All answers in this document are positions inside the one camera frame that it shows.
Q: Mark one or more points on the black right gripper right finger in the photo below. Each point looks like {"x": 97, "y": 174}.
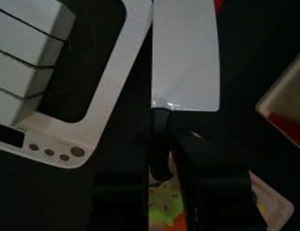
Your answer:
{"x": 221, "y": 189}

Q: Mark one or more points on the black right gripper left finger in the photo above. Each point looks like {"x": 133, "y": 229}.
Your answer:
{"x": 120, "y": 192}

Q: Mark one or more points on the green toy starfruit slice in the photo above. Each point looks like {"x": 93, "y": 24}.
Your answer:
{"x": 165, "y": 201}

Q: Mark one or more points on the beige box with red base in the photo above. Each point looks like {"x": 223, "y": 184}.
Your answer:
{"x": 287, "y": 100}

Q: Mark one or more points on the white digital kitchen scale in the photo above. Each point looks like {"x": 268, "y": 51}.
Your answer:
{"x": 101, "y": 90}

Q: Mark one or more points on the white knife block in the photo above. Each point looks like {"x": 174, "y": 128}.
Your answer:
{"x": 23, "y": 57}

